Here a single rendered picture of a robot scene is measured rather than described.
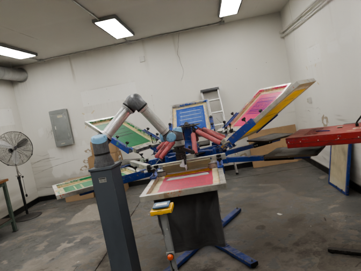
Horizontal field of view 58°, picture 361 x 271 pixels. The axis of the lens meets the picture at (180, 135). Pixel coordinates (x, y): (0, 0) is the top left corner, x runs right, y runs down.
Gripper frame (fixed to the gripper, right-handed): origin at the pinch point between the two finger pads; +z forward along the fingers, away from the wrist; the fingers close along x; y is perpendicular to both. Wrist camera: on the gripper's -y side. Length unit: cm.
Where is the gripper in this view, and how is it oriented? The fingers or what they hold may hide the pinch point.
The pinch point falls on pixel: (187, 168)
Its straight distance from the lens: 275.0
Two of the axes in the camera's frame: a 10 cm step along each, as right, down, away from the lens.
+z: 1.8, 9.8, 0.9
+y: -9.8, 1.7, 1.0
